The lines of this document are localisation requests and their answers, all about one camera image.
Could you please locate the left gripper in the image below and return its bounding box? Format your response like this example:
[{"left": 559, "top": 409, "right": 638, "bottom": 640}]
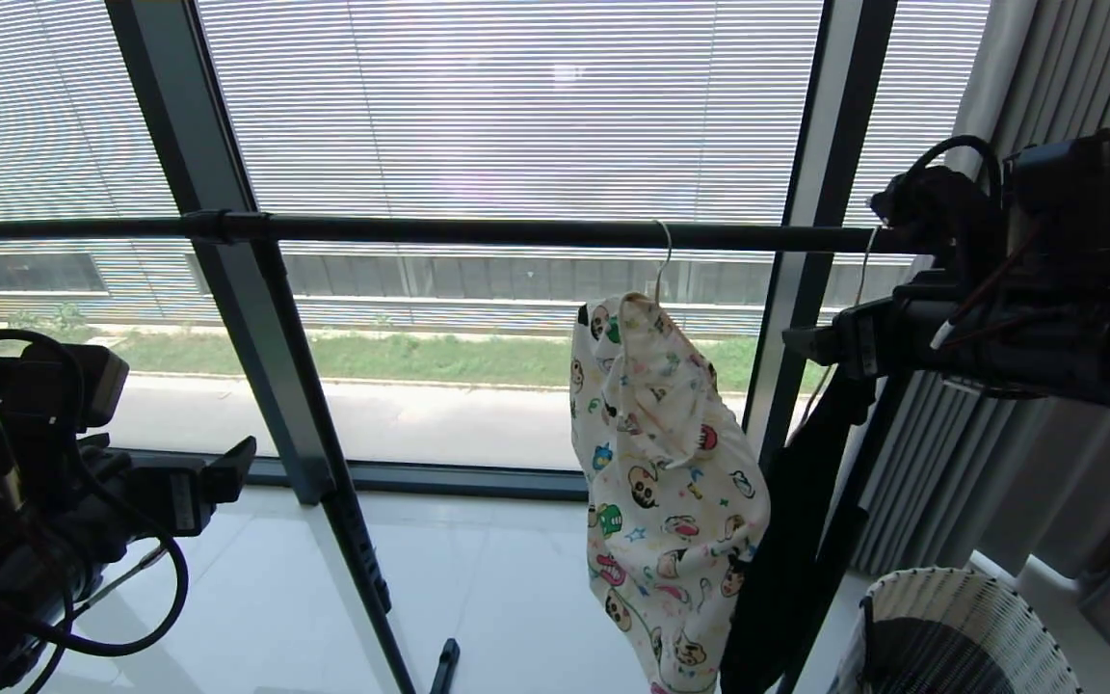
[{"left": 126, "top": 436, "right": 258, "bottom": 537}]

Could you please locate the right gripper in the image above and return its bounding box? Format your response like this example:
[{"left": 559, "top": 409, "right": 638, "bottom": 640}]
[{"left": 834, "top": 294, "right": 941, "bottom": 382}]

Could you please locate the pink clothes hanger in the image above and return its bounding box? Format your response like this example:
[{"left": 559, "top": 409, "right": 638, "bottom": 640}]
[
  {"left": 796, "top": 225, "right": 881, "bottom": 425},
  {"left": 651, "top": 220, "right": 674, "bottom": 305}
]

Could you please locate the black short-sleeved shirt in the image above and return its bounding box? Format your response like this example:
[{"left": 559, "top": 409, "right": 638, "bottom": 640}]
[{"left": 719, "top": 369, "right": 882, "bottom": 694}]

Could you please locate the cream printed garment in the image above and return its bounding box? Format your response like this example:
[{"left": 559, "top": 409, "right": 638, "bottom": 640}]
[{"left": 569, "top": 292, "right": 772, "bottom": 694}]

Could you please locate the white laundry basket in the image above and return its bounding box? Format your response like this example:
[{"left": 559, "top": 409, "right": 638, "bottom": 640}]
[{"left": 830, "top": 567, "right": 1084, "bottom": 694}]

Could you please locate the black clothes rack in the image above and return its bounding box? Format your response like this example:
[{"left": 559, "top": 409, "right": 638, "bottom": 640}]
[{"left": 0, "top": 209, "right": 908, "bottom": 694}]

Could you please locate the grey curtain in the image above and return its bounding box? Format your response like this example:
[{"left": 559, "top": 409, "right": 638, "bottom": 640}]
[{"left": 849, "top": 0, "right": 1110, "bottom": 599}]

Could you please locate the window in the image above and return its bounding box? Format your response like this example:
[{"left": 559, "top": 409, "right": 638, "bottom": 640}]
[{"left": 0, "top": 0, "right": 994, "bottom": 502}]

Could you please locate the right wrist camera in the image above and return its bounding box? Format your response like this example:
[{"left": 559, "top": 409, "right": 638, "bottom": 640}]
[{"left": 866, "top": 166, "right": 1004, "bottom": 285}]

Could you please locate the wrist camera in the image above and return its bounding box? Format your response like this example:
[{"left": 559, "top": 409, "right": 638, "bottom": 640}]
[
  {"left": 0, "top": 342, "right": 130, "bottom": 435},
  {"left": 866, "top": 166, "right": 1004, "bottom": 285}
]

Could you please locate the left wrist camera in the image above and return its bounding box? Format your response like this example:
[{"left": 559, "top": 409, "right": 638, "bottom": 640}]
[{"left": 0, "top": 342, "right": 130, "bottom": 435}]

